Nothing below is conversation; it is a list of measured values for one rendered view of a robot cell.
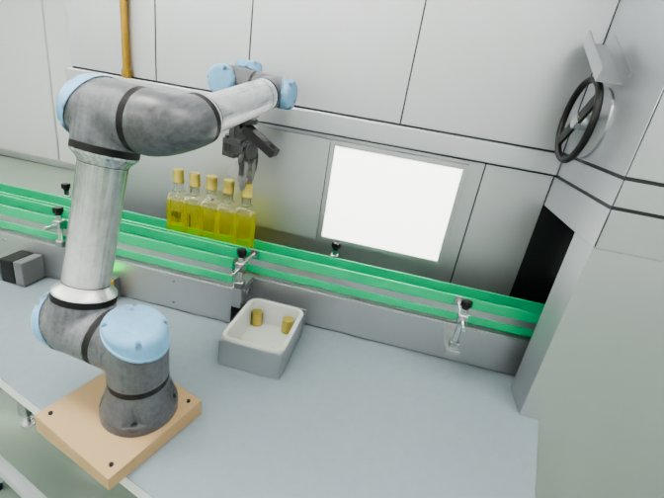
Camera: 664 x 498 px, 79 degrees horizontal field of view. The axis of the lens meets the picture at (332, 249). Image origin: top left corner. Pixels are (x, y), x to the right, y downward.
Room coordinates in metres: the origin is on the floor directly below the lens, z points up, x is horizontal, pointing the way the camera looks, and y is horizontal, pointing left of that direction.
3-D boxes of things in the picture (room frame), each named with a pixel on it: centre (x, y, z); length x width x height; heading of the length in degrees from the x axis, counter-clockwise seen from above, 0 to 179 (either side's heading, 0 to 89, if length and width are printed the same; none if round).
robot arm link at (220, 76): (1.10, 0.32, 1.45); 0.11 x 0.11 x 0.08; 76
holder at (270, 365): (0.98, 0.15, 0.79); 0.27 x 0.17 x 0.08; 172
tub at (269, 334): (0.95, 0.15, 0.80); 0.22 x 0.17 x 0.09; 172
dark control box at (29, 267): (1.09, 0.97, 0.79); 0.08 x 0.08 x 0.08; 82
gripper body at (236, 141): (1.21, 0.32, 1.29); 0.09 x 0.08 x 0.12; 76
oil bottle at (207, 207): (1.21, 0.41, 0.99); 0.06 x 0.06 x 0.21; 83
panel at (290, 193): (1.30, 0.08, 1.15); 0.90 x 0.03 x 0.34; 82
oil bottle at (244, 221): (1.20, 0.29, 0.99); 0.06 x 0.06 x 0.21; 82
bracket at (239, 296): (1.08, 0.25, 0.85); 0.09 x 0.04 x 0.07; 172
